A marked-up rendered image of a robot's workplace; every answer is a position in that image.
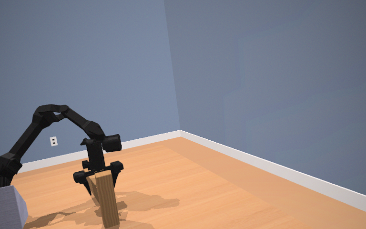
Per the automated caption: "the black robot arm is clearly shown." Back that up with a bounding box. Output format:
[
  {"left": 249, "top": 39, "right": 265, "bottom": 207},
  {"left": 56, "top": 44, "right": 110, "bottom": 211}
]
[{"left": 0, "top": 104, "right": 122, "bottom": 188}]

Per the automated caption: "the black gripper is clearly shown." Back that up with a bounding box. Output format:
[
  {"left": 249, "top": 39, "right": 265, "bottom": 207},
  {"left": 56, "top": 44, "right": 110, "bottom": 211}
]
[{"left": 73, "top": 153, "right": 124, "bottom": 195}]

